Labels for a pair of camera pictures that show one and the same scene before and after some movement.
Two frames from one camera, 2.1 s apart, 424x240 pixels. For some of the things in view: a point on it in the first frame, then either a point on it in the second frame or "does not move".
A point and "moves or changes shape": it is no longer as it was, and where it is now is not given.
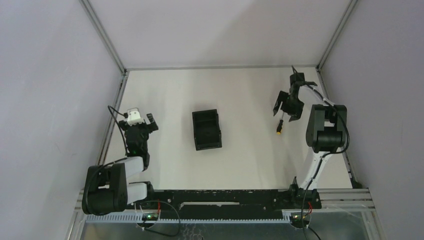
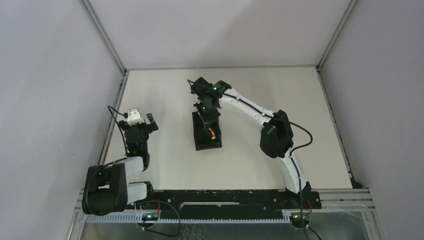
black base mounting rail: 232,204 does not move
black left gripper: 138,127 does not move
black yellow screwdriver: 280,126 moves or changes shape
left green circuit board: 150,216 does not move
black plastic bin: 207,135 does not move
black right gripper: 296,112 → 207,119
